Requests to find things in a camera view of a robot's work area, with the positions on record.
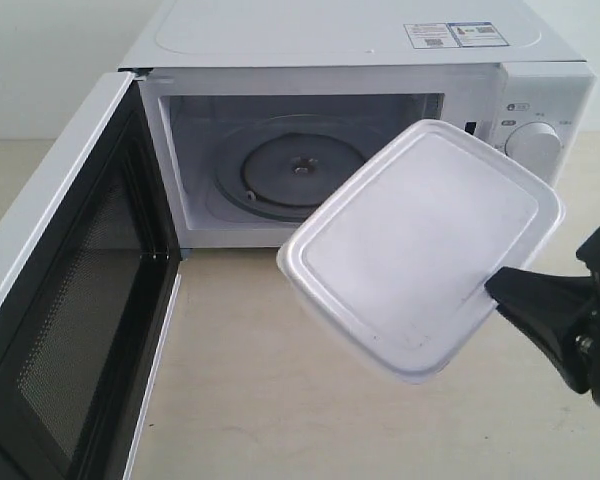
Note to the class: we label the white microwave door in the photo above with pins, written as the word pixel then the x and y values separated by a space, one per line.
pixel 89 261

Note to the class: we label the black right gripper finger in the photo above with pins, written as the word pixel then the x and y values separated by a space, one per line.
pixel 554 312

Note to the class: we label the white microwave oven body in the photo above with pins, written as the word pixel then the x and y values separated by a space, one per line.
pixel 214 67

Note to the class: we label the upper white control knob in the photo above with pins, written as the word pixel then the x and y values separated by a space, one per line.
pixel 535 139

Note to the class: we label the white lidded plastic container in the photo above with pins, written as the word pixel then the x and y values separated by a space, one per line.
pixel 395 262

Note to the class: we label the glass microwave turntable plate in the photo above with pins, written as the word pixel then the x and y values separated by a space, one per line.
pixel 283 168

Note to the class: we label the blue white label sticker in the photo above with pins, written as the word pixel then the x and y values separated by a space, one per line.
pixel 454 35

